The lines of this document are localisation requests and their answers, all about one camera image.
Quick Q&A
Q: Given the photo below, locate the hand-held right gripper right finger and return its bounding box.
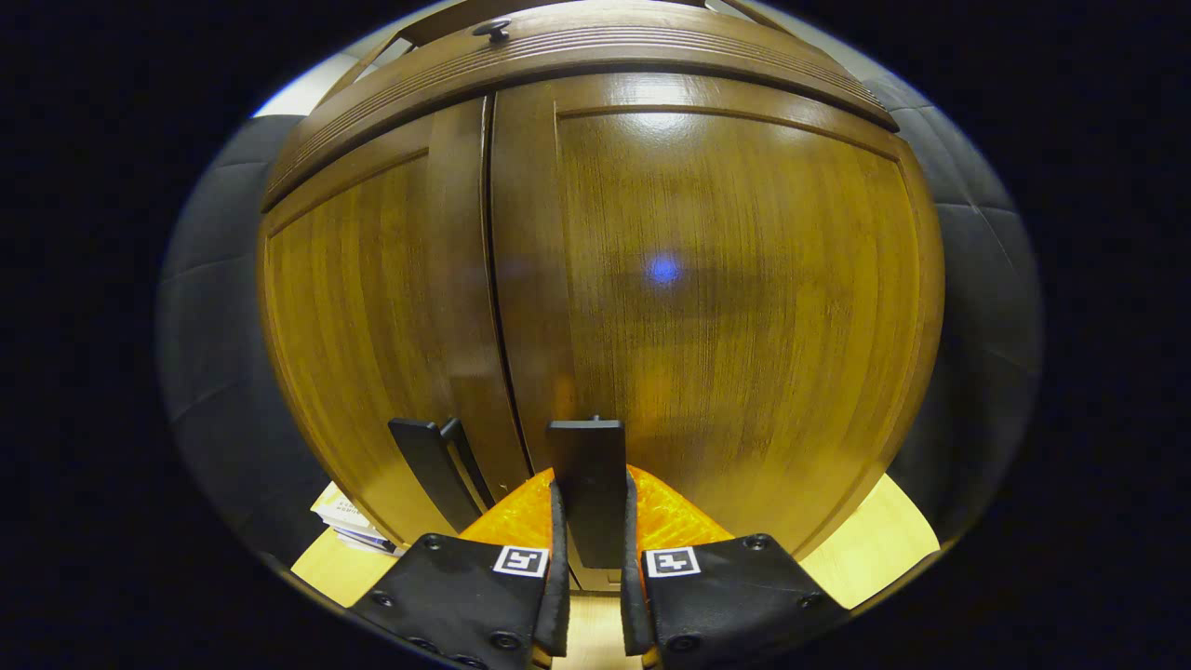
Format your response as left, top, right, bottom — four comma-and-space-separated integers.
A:
621, 465, 852, 669

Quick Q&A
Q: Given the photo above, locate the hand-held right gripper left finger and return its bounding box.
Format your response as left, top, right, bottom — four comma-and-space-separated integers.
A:
352, 468, 570, 670

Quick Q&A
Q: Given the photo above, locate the wooden cabinet door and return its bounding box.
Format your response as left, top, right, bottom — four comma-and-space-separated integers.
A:
261, 98, 533, 545
490, 73, 945, 592

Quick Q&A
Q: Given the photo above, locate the wooden double-door shoe cabinet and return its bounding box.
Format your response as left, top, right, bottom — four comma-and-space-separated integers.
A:
256, 0, 947, 596

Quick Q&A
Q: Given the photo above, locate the stack of paper booklets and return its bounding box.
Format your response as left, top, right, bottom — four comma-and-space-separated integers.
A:
310, 482, 403, 556

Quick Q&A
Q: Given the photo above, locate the wooden drawer with black knob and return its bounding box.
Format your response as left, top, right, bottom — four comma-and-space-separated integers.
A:
261, 5, 899, 210

